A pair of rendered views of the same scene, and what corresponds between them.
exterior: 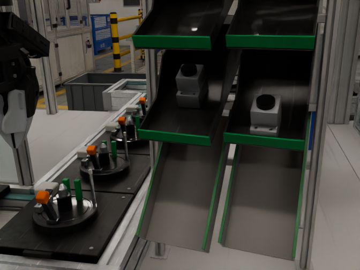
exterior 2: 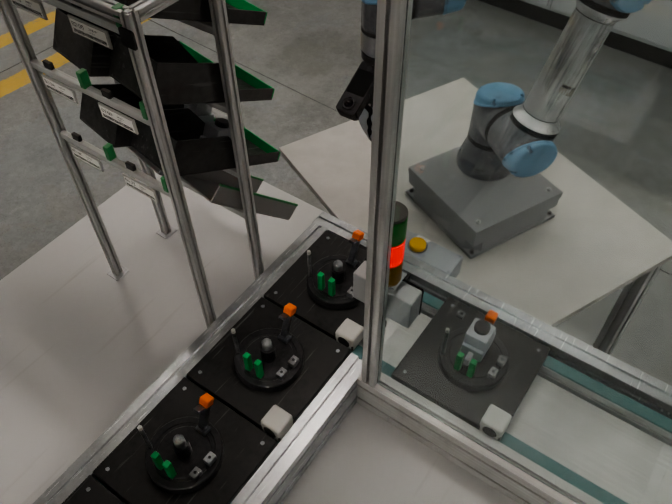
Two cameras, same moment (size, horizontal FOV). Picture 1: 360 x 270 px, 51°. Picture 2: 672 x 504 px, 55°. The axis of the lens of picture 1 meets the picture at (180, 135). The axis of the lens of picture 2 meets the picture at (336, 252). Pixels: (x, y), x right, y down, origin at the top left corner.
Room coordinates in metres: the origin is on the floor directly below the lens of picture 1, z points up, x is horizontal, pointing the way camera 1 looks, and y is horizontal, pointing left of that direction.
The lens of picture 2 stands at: (1.55, 0.64, 2.11)
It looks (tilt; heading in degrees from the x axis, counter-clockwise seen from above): 49 degrees down; 205
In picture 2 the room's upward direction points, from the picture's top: 1 degrees counter-clockwise
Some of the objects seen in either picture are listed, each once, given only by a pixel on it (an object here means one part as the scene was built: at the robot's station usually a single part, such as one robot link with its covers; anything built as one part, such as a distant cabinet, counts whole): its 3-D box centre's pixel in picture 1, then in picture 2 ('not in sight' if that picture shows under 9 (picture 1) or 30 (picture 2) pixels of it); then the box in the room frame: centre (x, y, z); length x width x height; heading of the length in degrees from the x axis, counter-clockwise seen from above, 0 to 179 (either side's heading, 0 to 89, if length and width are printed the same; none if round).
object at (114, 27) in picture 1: (142, 34); not in sight; (9.27, 0.83, 0.58); 3.40 x 0.20 x 1.15; 166
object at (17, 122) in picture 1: (13, 122); (371, 116); (0.51, 0.23, 1.27); 0.06 x 0.03 x 0.09; 169
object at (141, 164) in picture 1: (104, 156); (267, 350); (0.98, 0.21, 1.01); 0.24 x 0.24 x 0.13; 80
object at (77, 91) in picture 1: (114, 92); not in sight; (2.87, 0.49, 0.73); 0.62 x 0.42 x 0.23; 80
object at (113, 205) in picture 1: (64, 200); (338, 272); (0.74, 0.26, 1.01); 0.24 x 0.24 x 0.13; 80
